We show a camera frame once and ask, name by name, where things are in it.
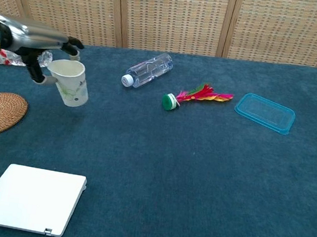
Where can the colourful feather shuttlecock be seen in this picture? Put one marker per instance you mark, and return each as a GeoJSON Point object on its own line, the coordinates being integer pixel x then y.
{"type": "Point", "coordinates": [196, 95]}

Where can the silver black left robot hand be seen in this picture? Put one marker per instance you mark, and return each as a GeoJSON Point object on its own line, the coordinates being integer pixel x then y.
{"type": "Point", "coordinates": [32, 35]}

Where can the clear bottle with purple label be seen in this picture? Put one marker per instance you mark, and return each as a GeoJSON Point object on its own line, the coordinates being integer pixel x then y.
{"type": "Point", "coordinates": [150, 69]}

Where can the white paper cup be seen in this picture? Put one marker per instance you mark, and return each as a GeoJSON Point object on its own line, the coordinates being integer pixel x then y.
{"type": "Point", "coordinates": [71, 84]}

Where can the blue felt table cover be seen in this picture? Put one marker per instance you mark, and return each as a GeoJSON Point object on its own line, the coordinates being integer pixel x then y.
{"type": "Point", "coordinates": [184, 170]}

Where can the blue transparent plastic lid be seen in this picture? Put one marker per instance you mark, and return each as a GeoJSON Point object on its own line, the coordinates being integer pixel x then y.
{"type": "Point", "coordinates": [264, 112]}

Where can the water bottle with red label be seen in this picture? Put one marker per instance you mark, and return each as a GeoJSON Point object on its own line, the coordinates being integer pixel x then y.
{"type": "Point", "coordinates": [8, 58]}

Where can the white flat hinged case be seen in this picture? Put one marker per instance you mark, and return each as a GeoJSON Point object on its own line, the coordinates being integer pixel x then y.
{"type": "Point", "coordinates": [30, 199]}

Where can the brown woven round coaster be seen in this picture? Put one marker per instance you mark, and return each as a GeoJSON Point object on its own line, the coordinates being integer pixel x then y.
{"type": "Point", "coordinates": [6, 111]}

